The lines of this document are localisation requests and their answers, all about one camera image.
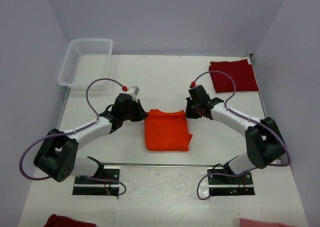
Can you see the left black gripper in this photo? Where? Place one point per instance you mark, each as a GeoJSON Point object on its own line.
{"type": "Point", "coordinates": [141, 114]}

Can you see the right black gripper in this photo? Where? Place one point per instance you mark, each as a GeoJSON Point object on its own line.
{"type": "Point", "coordinates": [189, 114]}

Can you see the orange t-shirt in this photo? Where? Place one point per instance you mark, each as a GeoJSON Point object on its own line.
{"type": "Point", "coordinates": [166, 131]}

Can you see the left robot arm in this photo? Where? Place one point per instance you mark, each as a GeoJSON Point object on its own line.
{"type": "Point", "coordinates": [57, 155]}

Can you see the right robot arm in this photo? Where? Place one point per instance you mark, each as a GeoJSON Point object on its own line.
{"type": "Point", "coordinates": [263, 140]}

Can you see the folded dark red t-shirt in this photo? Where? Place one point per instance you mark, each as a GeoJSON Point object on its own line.
{"type": "Point", "coordinates": [240, 71]}

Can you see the white plastic basket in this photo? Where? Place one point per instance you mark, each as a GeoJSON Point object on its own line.
{"type": "Point", "coordinates": [86, 60]}

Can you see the pink cloth bottom right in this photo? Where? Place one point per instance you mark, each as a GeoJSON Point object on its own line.
{"type": "Point", "coordinates": [254, 223]}

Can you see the dark red cloth bottom left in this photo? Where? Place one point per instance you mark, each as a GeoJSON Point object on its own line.
{"type": "Point", "coordinates": [63, 221]}

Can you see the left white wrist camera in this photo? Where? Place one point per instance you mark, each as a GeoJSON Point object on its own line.
{"type": "Point", "coordinates": [132, 91]}

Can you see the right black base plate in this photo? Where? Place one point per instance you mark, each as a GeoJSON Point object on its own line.
{"type": "Point", "coordinates": [229, 186]}

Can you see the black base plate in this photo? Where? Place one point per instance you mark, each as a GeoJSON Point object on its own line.
{"type": "Point", "coordinates": [87, 187]}
{"type": "Point", "coordinates": [229, 186]}

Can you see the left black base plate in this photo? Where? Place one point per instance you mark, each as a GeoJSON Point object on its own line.
{"type": "Point", "coordinates": [87, 187]}

